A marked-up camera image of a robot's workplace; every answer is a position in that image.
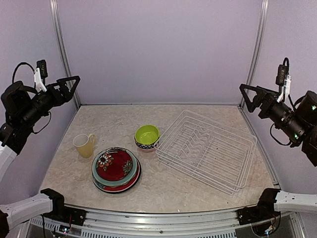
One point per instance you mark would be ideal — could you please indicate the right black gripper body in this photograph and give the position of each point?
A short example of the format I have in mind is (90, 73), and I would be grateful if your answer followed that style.
(267, 112)

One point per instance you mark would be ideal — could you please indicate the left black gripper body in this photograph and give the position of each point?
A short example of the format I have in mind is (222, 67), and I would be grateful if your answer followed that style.
(55, 100)

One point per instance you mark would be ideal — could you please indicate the yellow mug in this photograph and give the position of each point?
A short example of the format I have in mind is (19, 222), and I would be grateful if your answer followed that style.
(84, 144)

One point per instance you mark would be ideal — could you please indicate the white wire dish rack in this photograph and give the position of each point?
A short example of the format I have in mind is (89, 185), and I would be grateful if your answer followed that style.
(208, 151)

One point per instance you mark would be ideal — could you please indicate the light teal floral plate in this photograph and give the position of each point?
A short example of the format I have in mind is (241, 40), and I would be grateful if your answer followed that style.
(119, 182)

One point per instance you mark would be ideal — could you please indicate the lime green bowl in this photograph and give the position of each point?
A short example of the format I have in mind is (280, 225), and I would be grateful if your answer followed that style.
(147, 134)

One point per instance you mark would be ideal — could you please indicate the blue white patterned cup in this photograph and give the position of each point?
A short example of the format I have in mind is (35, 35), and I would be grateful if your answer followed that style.
(146, 145)

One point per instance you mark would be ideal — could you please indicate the pink scalloped plate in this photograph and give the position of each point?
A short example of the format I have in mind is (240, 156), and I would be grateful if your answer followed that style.
(119, 188)

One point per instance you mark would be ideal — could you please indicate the black rimmed beige plate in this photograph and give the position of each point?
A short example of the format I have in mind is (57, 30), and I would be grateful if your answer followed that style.
(139, 170)

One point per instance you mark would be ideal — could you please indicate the white red patterned bowl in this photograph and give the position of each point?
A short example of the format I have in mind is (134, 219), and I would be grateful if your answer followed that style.
(147, 150)

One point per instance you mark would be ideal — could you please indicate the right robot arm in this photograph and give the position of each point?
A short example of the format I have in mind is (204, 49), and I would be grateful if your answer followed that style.
(300, 126)

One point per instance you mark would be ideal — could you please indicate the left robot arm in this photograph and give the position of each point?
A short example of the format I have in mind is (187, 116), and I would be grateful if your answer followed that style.
(24, 107)

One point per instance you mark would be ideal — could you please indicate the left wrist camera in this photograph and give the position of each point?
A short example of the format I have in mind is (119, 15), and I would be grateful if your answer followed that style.
(40, 75)

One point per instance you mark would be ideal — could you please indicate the right aluminium corner post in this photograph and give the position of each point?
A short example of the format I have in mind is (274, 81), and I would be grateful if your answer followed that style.
(258, 42)

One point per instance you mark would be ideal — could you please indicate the aluminium corner post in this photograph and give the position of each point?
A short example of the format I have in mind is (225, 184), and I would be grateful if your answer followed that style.
(59, 37)
(258, 42)

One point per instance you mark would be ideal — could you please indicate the left aluminium corner post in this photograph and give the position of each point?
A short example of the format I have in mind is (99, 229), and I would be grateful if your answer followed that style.
(59, 37)

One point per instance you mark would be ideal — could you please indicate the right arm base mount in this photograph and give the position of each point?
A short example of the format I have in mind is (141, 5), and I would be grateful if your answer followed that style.
(253, 214)

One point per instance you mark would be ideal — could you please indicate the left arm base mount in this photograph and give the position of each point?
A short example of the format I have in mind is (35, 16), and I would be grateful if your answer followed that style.
(71, 216)

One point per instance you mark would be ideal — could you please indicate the aluminium front rail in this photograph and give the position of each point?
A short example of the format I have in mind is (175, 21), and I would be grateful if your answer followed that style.
(112, 224)

